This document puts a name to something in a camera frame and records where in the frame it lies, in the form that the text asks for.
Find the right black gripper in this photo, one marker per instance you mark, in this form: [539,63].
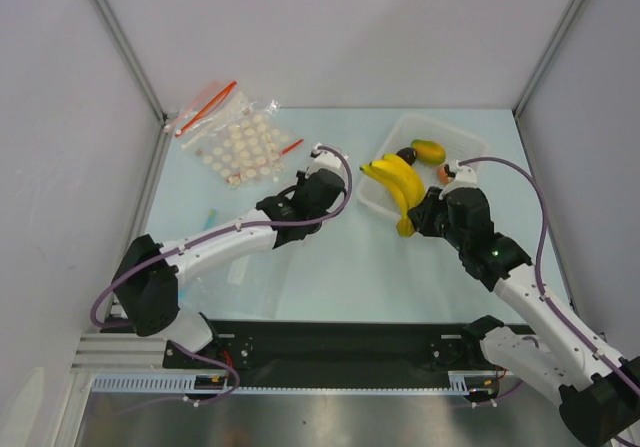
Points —
[422,215]

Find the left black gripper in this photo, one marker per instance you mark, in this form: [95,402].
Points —
[301,179]

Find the white perforated plastic basket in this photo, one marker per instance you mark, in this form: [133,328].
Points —
[459,145]

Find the yellow banana bunch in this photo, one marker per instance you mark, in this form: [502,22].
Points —
[402,182]

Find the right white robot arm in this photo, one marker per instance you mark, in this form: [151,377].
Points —
[594,387]

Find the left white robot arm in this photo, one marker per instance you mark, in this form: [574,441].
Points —
[151,273]

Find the cream dotted zip bag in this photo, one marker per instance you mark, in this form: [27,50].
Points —
[245,146]

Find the blue zipper clear bag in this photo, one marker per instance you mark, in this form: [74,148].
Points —
[227,275]

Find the red zipper clear bag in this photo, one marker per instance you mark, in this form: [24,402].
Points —
[215,107]

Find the red orange peach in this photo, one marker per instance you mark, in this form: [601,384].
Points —
[443,177]

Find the green orange mango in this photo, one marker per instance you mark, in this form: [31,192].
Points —
[429,152]

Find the dark purple fruit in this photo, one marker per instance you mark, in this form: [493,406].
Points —
[408,154]

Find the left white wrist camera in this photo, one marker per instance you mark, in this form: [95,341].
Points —
[321,158]

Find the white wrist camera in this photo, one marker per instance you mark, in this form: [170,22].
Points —
[462,176]
[321,158]

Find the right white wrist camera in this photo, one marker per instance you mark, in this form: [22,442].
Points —
[462,176]

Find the white slotted cable duct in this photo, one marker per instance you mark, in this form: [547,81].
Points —
[456,384]

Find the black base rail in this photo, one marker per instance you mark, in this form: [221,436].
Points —
[313,355]

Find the right aluminium frame post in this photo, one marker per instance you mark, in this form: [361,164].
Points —
[560,34]

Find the aluminium frame post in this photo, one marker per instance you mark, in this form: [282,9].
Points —
[560,34]
[123,46]

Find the left aluminium frame post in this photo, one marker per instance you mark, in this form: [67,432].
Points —
[123,46]

